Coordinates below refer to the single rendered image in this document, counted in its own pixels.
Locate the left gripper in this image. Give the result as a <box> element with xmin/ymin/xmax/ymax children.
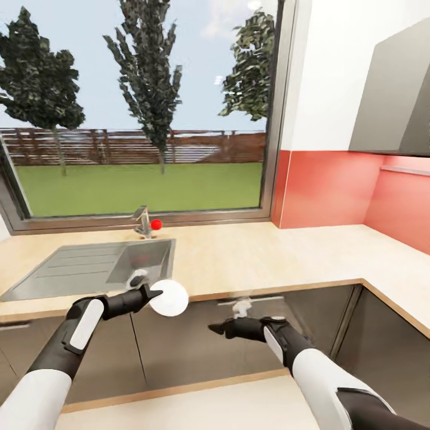
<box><xmin>119</xmin><ymin>284</ymin><xmax>163</xmax><ymax>315</ymax></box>

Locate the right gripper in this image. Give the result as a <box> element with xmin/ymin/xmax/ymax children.
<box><xmin>208</xmin><ymin>317</ymin><xmax>254</xmax><ymax>340</ymax></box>

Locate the saucer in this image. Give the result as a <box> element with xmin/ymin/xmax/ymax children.
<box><xmin>149</xmin><ymin>280</ymin><xmax>188</xmax><ymax>317</ymax></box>

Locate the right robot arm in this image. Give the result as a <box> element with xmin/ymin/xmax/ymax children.
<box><xmin>208</xmin><ymin>301</ymin><xmax>430</xmax><ymax>430</ymax></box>

